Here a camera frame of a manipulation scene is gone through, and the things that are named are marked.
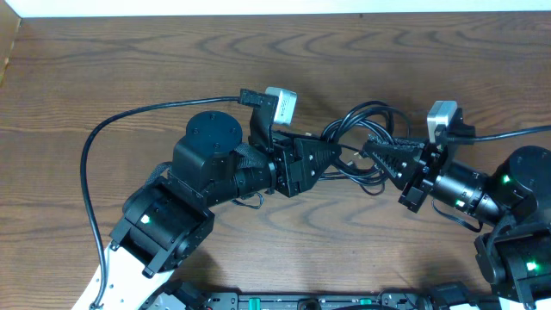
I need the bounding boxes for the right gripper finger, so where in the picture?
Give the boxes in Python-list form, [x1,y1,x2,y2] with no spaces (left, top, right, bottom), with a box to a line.
[368,134,426,146]
[362,142,424,189]

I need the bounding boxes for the black cable bundle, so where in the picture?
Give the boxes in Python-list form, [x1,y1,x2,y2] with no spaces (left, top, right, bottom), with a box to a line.
[318,100,412,197]

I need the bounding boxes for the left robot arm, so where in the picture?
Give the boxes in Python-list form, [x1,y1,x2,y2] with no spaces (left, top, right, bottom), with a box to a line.
[74,109,341,309]

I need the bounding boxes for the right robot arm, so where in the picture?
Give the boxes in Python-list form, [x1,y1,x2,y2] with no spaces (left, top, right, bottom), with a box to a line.
[362,112,550,309]

